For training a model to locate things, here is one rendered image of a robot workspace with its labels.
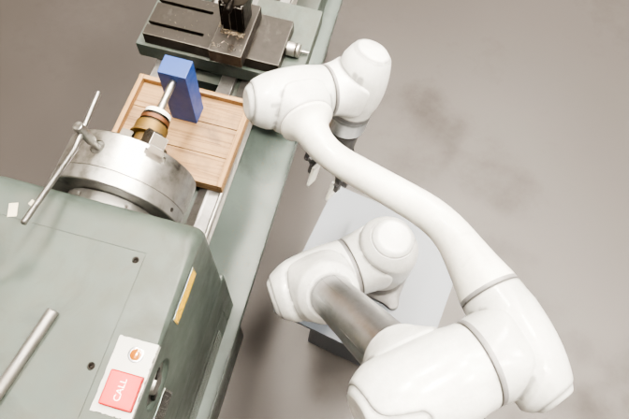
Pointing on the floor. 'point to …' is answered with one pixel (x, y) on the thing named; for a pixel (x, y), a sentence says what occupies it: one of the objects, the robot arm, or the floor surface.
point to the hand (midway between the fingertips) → (323, 181)
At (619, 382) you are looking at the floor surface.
